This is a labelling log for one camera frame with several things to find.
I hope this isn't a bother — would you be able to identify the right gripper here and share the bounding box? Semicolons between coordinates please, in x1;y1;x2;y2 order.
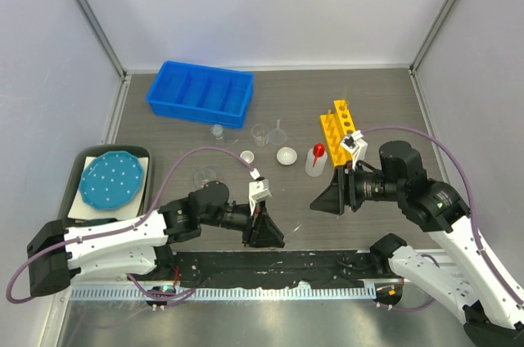
310;160;404;214

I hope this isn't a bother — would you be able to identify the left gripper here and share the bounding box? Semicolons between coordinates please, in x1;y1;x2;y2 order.
201;196;285;247

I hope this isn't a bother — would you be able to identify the yellow test tube rack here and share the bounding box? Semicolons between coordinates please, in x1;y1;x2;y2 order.
319;99;357;169

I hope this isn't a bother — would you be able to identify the clear glass test tube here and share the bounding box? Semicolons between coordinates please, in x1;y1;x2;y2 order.
342;87;350;111

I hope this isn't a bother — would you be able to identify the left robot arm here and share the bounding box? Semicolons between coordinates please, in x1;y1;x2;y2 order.
27;180;285;298

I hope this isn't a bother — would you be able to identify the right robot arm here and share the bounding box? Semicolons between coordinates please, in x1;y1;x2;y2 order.
310;141;523;346

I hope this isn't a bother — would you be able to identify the white evaporating dish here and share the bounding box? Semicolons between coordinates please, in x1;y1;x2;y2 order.
276;146;297;166

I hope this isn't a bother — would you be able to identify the small white crucible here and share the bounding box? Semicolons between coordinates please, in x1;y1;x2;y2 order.
239;151;255;164

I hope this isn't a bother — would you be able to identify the clear plastic funnel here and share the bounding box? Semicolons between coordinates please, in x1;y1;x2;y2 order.
268;119;287;146

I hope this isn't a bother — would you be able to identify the clear glass flask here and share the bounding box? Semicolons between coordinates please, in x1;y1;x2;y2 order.
193;167;217;188

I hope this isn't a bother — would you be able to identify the clear glass beaker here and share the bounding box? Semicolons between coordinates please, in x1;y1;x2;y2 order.
251;124;269;147

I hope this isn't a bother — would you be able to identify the small clear glass jar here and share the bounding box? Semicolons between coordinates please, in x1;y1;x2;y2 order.
210;124;224;143

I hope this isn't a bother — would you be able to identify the blue compartment bin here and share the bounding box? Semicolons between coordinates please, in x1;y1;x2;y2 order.
146;61;255;129

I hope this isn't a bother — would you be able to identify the teal dotted plate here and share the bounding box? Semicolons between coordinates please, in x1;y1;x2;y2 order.
79;151;148;211

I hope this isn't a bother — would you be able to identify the dark grey tray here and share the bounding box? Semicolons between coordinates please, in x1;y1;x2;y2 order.
56;144;153;226

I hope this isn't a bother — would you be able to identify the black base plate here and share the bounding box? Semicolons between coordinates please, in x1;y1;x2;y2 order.
135;250;398;290

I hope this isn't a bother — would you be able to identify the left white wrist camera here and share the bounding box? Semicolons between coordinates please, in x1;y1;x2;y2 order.
248;168;272;215

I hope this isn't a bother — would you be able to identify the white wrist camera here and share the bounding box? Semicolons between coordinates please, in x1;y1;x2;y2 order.
340;130;368;169
248;168;272;215

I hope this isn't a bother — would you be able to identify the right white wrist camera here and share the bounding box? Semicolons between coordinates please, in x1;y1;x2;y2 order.
340;130;368;169

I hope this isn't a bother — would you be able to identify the white slotted cable duct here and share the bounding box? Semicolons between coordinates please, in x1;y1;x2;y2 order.
70;282;376;302

